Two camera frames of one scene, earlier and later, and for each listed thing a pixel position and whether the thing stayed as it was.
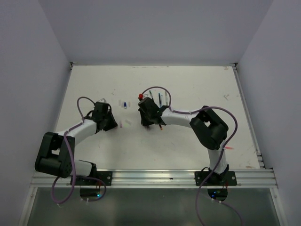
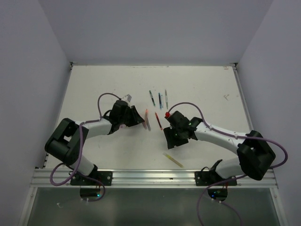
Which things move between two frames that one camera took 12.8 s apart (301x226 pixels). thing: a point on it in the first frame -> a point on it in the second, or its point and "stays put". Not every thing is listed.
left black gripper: x=113 y=124 -> x=136 y=118
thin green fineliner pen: x=166 y=100 stays put
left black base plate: x=99 y=178 stays put
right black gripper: x=144 y=122 -> x=170 y=140
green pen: x=151 y=94 stays put
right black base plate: x=228 y=178 stays put
